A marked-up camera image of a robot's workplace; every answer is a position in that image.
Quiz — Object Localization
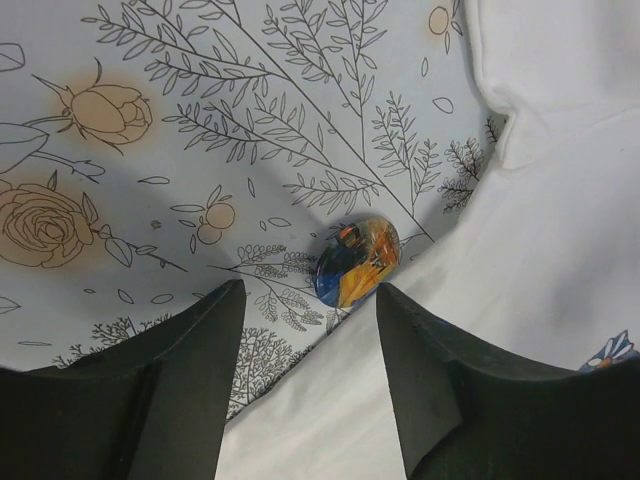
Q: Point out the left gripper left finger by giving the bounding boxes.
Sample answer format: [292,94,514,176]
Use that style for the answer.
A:
[29,280,246,479]

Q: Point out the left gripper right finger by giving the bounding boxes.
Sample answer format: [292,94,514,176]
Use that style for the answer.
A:
[375,282,591,480]

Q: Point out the white t-shirt with daisy print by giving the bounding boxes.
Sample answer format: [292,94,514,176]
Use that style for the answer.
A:
[217,1,639,479]

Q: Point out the small round brooch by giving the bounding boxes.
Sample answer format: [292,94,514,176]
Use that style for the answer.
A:
[313,216,400,309]

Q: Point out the floral patterned table mat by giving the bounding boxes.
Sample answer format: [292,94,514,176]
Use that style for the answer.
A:
[1,1,501,415]

